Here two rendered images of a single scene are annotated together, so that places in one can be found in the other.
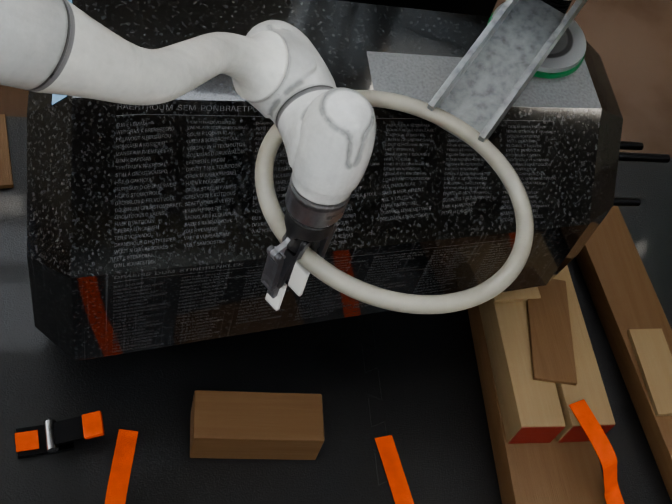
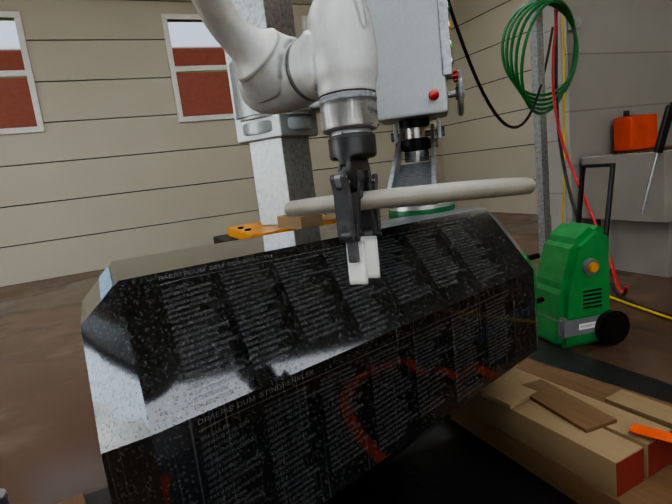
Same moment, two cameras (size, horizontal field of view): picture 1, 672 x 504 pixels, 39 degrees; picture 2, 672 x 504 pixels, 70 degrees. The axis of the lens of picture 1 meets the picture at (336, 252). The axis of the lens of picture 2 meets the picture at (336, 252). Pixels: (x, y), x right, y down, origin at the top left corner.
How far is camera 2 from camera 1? 1.18 m
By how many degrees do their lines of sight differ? 44
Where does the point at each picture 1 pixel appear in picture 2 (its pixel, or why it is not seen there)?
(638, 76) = not seen: hidden behind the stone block
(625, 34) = not seen: hidden behind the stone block
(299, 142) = (313, 36)
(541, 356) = (575, 417)
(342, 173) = (361, 33)
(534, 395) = (599, 440)
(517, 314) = (532, 407)
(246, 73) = (247, 33)
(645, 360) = (635, 407)
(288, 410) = not seen: outside the picture
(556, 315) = (557, 394)
